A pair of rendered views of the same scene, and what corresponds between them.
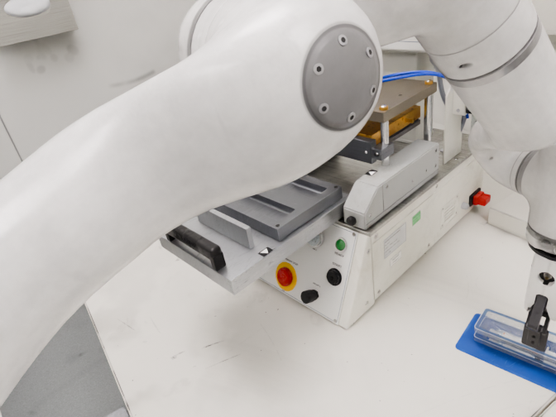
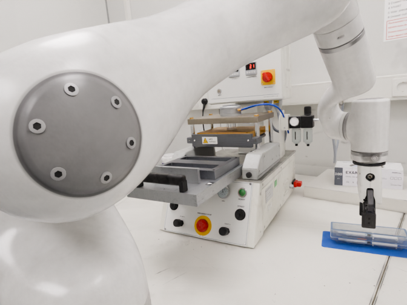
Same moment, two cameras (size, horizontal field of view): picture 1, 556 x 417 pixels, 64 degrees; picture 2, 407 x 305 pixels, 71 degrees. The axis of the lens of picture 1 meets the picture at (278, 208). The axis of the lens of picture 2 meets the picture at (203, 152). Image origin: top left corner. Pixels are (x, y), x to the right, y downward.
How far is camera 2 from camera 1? 0.36 m
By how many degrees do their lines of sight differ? 28
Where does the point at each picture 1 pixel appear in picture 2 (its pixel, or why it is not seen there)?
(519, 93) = (360, 54)
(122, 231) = (248, 34)
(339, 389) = (265, 276)
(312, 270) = (223, 215)
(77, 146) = not seen: outside the picture
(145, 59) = not seen: hidden behind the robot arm
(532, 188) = (353, 129)
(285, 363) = (221, 271)
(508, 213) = (315, 187)
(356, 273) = (255, 207)
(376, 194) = (261, 158)
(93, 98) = not seen: hidden behind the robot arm
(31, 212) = (211, 7)
